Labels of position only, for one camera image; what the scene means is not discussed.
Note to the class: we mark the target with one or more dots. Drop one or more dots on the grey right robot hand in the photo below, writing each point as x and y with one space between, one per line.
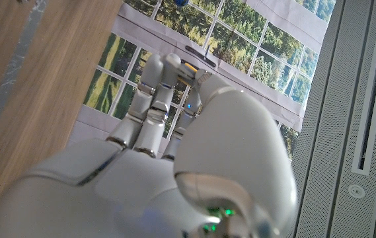
141 185

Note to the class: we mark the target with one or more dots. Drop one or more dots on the round white ceiling disc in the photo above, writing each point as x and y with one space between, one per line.
356 191

